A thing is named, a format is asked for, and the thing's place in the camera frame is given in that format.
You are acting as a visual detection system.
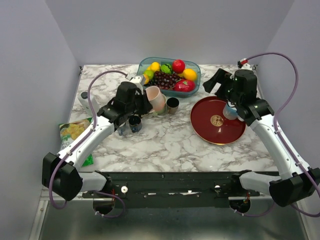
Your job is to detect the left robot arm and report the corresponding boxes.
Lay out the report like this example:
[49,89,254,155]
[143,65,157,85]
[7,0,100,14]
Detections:
[42,81,152,201]

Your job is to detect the light green mug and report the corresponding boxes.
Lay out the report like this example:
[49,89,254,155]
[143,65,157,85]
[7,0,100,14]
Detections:
[152,94,167,116]

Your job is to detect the green striped melon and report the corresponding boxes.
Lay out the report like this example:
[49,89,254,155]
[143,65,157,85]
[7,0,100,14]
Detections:
[160,63,173,74]

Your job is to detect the green chips bag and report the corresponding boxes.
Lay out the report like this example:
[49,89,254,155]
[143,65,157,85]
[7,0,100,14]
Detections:
[58,117,95,167]

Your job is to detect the yellow lemon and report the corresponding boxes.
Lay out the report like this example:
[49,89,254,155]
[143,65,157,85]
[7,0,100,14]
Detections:
[183,68,198,81]

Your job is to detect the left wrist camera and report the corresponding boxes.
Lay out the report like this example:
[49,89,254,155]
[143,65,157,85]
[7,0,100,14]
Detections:
[129,75,146,91]

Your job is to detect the teal plastic fruit tub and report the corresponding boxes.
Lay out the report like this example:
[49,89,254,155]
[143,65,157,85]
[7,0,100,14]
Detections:
[136,57,201,98]

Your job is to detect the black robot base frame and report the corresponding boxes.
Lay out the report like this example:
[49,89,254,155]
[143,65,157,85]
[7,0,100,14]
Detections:
[82,168,261,210]

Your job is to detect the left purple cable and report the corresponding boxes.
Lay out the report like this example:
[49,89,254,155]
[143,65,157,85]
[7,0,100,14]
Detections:
[48,70,131,219]

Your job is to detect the white bottle black cap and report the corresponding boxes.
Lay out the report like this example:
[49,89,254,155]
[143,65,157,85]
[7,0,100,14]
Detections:
[77,91,100,116]

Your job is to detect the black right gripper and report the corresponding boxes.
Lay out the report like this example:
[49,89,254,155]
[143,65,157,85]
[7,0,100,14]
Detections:
[203,67,242,106]

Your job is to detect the red apple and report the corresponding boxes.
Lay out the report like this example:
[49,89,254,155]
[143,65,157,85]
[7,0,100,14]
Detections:
[172,59,186,74]

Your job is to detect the orange mandarin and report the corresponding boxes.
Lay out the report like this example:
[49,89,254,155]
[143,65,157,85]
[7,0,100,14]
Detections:
[143,74,150,85]

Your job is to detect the pink dragon fruit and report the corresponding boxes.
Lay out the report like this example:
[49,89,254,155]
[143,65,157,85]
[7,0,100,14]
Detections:
[173,79,196,92]

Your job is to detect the red grape bunch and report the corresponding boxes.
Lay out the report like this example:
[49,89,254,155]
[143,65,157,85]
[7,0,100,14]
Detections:
[156,84,174,91]

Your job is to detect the pink mug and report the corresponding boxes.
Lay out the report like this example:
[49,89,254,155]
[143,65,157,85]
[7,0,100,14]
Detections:
[145,86,165,111]

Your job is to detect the yellow pear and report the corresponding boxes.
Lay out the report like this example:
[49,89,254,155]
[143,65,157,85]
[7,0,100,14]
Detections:
[147,61,161,72]

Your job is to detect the red round tray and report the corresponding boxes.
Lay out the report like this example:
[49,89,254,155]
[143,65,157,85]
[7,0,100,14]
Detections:
[190,96,246,145]

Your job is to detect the dark blue mug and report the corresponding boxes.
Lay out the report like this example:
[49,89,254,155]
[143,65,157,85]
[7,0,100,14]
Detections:
[128,115,142,133]

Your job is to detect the light blue mug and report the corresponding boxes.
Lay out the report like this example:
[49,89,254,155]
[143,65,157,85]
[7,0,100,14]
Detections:
[222,101,244,122]

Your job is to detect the dark purple grape bunch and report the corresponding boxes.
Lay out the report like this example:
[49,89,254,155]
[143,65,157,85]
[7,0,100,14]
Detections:
[144,71,184,87]

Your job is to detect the green lime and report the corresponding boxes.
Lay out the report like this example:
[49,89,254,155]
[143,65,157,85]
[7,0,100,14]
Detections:
[143,69,154,80]

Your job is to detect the grey blue mug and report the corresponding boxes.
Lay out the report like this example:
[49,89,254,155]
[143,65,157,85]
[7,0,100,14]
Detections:
[116,123,127,136]

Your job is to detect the brown mug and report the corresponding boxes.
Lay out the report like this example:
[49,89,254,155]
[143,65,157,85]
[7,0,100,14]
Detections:
[166,97,180,115]

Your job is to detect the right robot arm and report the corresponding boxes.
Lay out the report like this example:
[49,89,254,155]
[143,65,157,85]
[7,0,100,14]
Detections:
[203,68,320,207]

